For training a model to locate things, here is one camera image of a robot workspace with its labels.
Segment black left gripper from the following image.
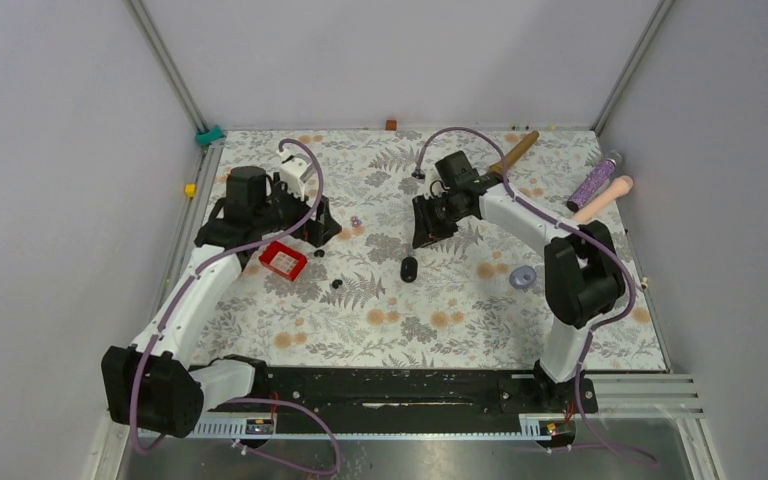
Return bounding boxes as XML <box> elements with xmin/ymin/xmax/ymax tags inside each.
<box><xmin>254</xmin><ymin>173</ymin><xmax>341</xmax><ymax>246</ymax></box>

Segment black earbud charging case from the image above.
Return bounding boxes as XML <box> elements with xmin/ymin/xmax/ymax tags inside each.
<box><xmin>400</xmin><ymin>256</ymin><xmax>418</xmax><ymax>283</ymax></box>

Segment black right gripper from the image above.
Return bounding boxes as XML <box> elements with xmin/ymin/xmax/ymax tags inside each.
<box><xmin>412</xmin><ymin>193</ymin><xmax>470</xmax><ymax>251</ymax></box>

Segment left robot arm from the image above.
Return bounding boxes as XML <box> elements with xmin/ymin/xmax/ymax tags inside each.
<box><xmin>101</xmin><ymin>157</ymin><xmax>339</xmax><ymax>438</ymax></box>

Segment pink flesh-coloured stick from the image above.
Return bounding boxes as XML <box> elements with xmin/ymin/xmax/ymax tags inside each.
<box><xmin>571</xmin><ymin>175</ymin><xmax>634</xmax><ymax>224</ymax></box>

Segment floral patterned mat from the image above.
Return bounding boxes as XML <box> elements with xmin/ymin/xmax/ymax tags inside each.
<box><xmin>181</xmin><ymin>129</ymin><xmax>669</xmax><ymax>374</ymax></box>

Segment brown wooden stick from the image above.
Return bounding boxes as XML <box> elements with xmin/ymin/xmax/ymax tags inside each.
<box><xmin>487</xmin><ymin>131</ymin><xmax>540</xmax><ymax>174</ymax></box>

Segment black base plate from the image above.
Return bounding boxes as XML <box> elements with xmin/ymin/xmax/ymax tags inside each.
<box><xmin>218</xmin><ymin>367</ymin><xmax>578</xmax><ymax>436</ymax></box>

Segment purple glitter tube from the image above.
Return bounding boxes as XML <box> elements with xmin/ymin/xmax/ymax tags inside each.
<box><xmin>565</xmin><ymin>150</ymin><xmax>623</xmax><ymax>212</ymax></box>

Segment red plastic tray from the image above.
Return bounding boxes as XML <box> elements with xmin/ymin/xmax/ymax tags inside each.
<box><xmin>259</xmin><ymin>242</ymin><xmax>308</xmax><ymax>282</ymax></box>

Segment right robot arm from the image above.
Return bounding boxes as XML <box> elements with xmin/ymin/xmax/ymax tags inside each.
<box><xmin>411</xmin><ymin>151</ymin><xmax>632</xmax><ymax>412</ymax></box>

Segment teal arch block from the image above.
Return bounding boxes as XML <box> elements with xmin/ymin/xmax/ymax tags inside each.
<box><xmin>195</xmin><ymin>125</ymin><xmax>225</xmax><ymax>147</ymax></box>

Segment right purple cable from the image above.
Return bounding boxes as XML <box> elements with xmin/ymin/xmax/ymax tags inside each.
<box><xmin>413</xmin><ymin>127</ymin><xmax>660</xmax><ymax>468</ymax></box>

